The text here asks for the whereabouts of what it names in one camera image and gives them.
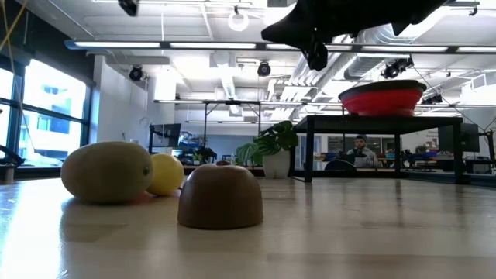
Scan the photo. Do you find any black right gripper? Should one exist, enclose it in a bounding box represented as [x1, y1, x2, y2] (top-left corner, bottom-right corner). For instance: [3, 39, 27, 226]
[261, 0, 352, 73]

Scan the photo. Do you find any red collapsible colander grey rim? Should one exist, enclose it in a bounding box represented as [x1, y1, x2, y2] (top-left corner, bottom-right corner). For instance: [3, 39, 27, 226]
[338, 79, 428, 118]

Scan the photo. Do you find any brown toy kiwi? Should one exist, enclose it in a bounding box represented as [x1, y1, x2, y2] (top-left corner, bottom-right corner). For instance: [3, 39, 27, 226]
[177, 160, 264, 230]

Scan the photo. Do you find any yellow toy lemon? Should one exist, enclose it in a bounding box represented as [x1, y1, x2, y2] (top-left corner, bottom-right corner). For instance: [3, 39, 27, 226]
[146, 153, 185, 197]

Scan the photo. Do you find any green toy mango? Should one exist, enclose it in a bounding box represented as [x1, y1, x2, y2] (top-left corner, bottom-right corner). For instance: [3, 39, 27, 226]
[60, 140, 154, 205]

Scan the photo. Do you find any black monitor on arm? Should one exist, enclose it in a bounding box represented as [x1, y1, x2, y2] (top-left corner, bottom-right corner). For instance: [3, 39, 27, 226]
[148, 122, 182, 155]

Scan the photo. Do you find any long ceiling light bar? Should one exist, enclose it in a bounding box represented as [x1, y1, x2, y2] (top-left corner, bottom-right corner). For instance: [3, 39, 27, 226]
[64, 38, 496, 55]

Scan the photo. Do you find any black perforated metal shelf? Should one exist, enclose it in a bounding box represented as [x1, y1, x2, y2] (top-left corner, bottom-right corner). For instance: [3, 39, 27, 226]
[292, 115, 464, 185]

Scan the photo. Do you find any artificial striped green leaf plant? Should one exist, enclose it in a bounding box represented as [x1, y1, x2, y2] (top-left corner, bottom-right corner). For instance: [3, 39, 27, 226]
[235, 120, 300, 180]

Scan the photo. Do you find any person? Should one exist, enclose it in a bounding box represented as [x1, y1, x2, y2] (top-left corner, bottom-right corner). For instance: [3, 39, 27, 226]
[346, 134, 380, 170]

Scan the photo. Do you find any black office chair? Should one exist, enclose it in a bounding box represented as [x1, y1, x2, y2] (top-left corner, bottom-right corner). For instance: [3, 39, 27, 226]
[324, 159, 358, 172]

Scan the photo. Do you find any small dark potted plant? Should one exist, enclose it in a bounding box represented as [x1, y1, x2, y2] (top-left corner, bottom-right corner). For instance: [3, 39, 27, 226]
[192, 146, 218, 164]

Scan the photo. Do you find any black monitor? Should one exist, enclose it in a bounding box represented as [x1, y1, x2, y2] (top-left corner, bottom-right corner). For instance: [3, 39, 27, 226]
[437, 122, 481, 153]

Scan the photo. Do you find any white ring lamp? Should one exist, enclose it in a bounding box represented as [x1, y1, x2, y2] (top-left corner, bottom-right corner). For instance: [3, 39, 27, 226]
[227, 5, 250, 33]

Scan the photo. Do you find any black metal frame stand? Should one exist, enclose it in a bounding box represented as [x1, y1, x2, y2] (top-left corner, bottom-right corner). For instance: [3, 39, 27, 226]
[201, 99, 263, 156]

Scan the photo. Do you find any black overhead camera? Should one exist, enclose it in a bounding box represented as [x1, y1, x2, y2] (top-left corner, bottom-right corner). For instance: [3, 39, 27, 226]
[118, 0, 140, 17]

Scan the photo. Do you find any black aluminium rig frame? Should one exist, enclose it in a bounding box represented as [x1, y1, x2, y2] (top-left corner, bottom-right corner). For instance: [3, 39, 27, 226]
[0, 164, 496, 189]

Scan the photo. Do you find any yellow hanging cable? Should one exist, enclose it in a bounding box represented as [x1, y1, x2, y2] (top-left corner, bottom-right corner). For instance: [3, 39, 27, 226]
[0, 0, 29, 53]

